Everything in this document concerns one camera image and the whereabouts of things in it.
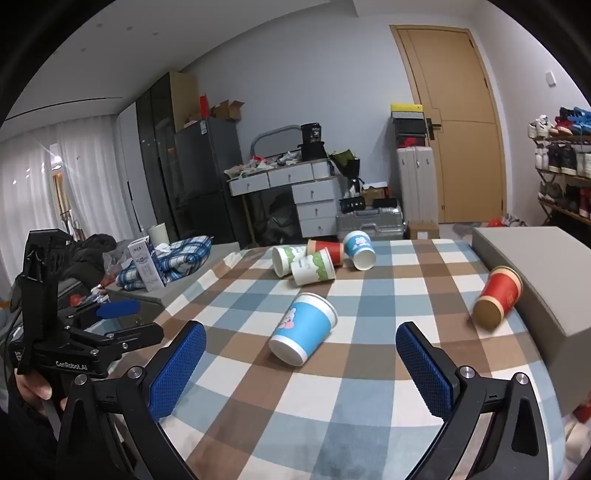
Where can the yellow and black shoe box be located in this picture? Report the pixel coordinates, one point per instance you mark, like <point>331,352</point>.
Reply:
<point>406,109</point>

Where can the white light switch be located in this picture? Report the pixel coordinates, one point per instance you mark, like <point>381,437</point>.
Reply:
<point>549,78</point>

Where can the blue paper cup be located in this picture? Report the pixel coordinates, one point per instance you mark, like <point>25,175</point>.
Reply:
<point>302,328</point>
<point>359,250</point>

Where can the person's left hand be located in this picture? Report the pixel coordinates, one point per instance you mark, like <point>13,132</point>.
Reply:
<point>38,389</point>

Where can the wooden door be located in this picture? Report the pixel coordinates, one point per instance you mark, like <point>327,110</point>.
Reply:
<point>457,129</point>

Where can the small cardboard box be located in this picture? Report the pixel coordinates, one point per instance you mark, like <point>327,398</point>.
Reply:
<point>422,230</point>

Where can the red box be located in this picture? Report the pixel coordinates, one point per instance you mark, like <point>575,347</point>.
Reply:
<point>202,106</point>

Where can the black case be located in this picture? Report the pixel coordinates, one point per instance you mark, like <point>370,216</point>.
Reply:
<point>352,204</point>

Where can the black glass cabinet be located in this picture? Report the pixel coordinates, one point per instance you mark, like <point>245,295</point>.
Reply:
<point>157,161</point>

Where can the dark grey fridge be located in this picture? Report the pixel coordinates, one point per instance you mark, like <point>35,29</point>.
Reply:
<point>205,175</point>

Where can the wooden cabinet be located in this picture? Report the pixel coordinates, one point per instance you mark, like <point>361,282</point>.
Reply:
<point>184,99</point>

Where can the red paper cup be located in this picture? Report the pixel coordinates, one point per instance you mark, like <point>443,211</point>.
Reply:
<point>498,299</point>
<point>330,249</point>

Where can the white carton box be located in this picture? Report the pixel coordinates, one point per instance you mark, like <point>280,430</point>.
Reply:
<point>147,266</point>

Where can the white curtain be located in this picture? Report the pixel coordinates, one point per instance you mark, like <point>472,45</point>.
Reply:
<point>55,194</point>

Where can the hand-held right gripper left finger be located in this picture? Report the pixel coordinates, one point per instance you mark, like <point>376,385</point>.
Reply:
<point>178,371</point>

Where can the dark green bag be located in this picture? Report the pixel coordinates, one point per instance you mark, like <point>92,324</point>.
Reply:
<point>344,161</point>

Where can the white paper roll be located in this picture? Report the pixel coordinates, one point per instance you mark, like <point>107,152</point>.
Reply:
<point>158,234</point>

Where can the open cardboard box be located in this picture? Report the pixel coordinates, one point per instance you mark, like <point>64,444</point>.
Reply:
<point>228,110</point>

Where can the person's left forearm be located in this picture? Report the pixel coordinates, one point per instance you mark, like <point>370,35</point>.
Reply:
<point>23,443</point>

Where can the row of shoes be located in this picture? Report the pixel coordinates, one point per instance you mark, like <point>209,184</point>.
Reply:
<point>561,159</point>

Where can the black jacket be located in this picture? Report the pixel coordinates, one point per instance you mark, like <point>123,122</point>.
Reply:
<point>85,258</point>

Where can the black bag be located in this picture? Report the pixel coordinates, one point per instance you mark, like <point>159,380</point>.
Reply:
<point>281,217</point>

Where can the white drawer desk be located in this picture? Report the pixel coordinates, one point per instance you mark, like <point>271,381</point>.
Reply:
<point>309,198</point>

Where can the green and white paper cup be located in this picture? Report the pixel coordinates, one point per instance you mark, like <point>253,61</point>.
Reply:
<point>314,267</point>
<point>285,258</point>

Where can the pile of papers and packets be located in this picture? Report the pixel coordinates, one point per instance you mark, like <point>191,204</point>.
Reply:
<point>272,164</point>

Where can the brown box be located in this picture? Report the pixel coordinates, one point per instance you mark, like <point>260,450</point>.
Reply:
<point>373,194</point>

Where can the checked tablecloth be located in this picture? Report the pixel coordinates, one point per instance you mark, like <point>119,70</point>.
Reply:
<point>360,406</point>

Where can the red slipper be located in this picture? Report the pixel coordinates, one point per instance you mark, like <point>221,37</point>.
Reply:
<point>495,223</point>

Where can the white suitcase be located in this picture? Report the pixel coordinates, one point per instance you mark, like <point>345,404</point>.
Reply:
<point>415,184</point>

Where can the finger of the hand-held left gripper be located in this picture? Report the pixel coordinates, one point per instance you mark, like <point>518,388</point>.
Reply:
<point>136,334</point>
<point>117,309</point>

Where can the wooden shoe rack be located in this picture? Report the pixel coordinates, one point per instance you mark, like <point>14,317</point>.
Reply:
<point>554,173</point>

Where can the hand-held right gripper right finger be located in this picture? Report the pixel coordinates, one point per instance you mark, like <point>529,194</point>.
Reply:
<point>424,371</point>

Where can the silver suitcase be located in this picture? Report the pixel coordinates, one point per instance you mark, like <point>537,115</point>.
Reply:
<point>369,224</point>

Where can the blue plaid blanket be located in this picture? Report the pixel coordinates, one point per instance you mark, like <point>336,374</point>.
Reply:
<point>182,258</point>

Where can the grey cardboard box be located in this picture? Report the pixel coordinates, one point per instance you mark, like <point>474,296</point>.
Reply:
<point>540,277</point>

